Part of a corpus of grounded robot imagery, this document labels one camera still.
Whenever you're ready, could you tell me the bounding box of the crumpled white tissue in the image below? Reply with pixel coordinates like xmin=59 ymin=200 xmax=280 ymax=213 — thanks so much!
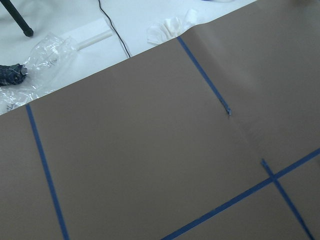
xmin=146 ymin=8 xmax=199 ymax=46

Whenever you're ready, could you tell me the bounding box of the white tube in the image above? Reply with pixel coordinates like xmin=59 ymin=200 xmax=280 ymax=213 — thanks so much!
xmin=76 ymin=30 xmax=113 ymax=51

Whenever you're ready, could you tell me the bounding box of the clear plastic bag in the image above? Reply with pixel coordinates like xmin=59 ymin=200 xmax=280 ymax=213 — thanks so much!
xmin=0 ymin=33 xmax=76 ymax=114

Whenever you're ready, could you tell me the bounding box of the dark blue folded umbrella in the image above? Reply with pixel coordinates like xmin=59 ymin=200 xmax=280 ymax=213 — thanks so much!
xmin=0 ymin=63 xmax=28 ymax=87

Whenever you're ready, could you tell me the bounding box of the black tripod leg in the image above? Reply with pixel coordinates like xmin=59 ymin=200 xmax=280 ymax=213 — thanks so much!
xmin=0 ymin=0 xmax=34 ymax=38

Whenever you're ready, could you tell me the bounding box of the black table cable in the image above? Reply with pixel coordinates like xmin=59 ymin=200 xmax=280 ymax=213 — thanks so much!
xmin=96 ymin=0 xmax=131 ymax=58

